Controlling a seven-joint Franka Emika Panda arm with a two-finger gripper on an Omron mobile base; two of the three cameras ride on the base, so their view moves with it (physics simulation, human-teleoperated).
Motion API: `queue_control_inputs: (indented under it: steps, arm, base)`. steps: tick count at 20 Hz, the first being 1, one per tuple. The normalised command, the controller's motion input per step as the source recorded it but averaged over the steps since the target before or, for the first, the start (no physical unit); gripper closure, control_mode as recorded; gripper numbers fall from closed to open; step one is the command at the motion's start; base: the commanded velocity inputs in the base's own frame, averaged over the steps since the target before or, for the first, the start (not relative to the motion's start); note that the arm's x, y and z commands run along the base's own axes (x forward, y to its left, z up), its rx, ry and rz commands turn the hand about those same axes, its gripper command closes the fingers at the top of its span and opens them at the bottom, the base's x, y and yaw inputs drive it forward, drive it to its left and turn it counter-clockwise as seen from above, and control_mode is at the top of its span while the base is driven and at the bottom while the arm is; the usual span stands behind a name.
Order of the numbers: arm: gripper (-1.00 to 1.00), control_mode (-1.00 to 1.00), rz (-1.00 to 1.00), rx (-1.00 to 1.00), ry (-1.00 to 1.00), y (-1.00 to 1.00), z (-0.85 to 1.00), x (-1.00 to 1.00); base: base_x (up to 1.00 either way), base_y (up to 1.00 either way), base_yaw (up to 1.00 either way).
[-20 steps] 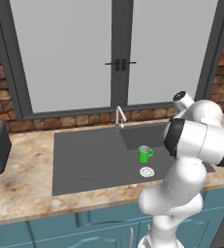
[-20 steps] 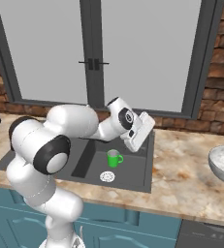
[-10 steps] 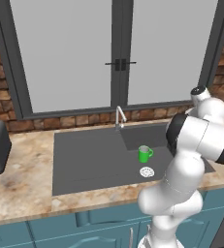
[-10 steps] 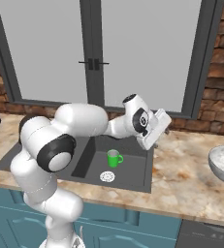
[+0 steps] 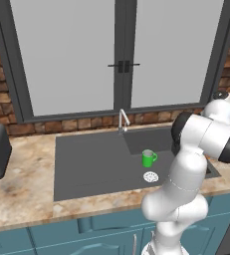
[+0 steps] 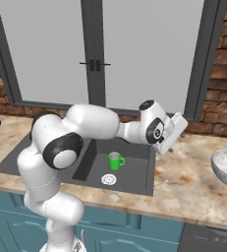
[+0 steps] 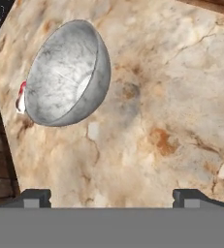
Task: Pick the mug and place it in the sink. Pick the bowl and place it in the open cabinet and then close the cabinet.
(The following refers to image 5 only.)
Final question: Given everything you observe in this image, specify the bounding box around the dark grey sink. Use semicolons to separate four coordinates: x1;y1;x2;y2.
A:
53;125;222;202

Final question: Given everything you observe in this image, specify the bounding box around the silver cupboard handle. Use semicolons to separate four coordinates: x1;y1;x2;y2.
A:
132;233;138;255

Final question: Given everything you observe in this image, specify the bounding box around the teal drawer front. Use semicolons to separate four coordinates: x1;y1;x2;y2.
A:
77;208;158;235
0;227;35;255

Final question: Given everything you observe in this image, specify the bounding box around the black window handle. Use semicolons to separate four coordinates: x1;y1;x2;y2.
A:
107;60;124;74
123;60;141;74

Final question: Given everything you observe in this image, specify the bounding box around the white round sink drain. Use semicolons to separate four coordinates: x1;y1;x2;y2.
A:
142;170;160;183

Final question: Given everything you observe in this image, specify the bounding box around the silver tap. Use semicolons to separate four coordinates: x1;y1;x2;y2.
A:
117;108;131;135

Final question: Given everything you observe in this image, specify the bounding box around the grey framed window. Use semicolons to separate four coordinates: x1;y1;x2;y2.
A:
0;0;230;125

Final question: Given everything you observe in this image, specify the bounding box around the green mug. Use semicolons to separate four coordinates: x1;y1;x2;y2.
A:
141;149;159;168

